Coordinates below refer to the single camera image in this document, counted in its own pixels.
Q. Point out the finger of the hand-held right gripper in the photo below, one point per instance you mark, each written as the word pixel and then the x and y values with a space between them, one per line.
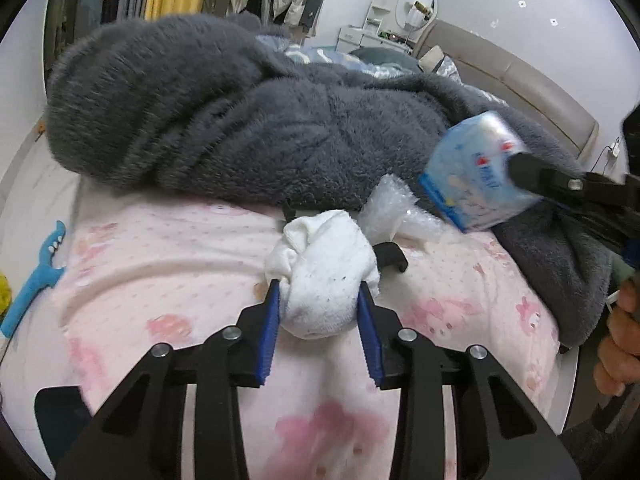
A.
pixel 545 177

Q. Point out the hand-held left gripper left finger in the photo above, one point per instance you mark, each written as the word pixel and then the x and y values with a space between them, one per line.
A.
pixel 267 335

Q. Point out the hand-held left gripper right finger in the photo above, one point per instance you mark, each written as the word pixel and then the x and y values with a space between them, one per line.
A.
pixel 370 340

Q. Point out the white cloth bundle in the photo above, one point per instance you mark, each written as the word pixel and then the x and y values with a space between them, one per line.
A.
pixel 320 285

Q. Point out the blue tissue packet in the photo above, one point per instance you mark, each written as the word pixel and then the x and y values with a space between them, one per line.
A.
pixel 470 175

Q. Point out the dark teal trash bin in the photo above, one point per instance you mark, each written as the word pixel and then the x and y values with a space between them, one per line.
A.
pixel 60 420

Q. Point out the person's right hand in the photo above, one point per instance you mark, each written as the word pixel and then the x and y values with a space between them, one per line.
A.
pixel 622 355

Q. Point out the black crumpled wrapper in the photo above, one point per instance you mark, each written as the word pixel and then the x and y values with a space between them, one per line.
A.
pixel 392 255

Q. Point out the beige padded headboard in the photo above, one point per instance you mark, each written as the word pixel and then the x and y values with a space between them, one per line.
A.
pixel 525 75

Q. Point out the pink printed blanket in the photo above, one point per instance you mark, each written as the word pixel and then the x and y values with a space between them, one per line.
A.
pixel 175 260

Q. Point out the clear bubble wrap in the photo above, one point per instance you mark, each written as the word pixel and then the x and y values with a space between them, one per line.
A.
pixel 387 200

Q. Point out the small beige pillow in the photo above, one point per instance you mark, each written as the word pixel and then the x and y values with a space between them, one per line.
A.
pixel 431 59

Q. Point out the dark blue pillow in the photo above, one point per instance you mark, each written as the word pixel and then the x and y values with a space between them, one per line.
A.
pixel 385 55

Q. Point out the dark grey fleece garment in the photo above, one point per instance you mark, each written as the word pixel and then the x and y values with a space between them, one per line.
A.
pixel 580 440

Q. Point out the round white mirror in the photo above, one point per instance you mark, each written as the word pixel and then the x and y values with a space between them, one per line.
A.
pixel 407 2

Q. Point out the dark grey fleece blanket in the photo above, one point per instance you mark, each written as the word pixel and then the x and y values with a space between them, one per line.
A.
pixel 225 110

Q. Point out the blue fork-shaped toy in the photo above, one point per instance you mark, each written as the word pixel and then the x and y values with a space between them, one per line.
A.
pixel 30 295

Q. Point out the white vanity desk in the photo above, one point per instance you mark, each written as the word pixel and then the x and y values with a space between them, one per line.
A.
pixel 350 35

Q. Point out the yellow plastic bag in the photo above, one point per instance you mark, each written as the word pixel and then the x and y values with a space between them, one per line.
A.
pixel 4 295

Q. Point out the white wall charger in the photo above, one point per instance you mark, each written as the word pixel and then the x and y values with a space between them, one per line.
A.
pixel 614 149

